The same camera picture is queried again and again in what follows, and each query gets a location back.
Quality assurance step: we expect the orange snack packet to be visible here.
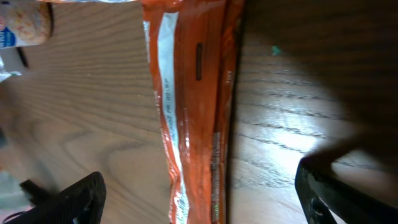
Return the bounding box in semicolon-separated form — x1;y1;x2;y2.
1;1;52;49

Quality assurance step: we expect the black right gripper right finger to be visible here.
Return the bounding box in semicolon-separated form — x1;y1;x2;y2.
295;157;397;224

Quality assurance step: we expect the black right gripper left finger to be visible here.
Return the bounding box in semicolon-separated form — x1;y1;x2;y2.
6;171;106;224

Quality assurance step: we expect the red chocolate bar wrapper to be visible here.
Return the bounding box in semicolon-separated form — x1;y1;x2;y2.
142;0;245;224

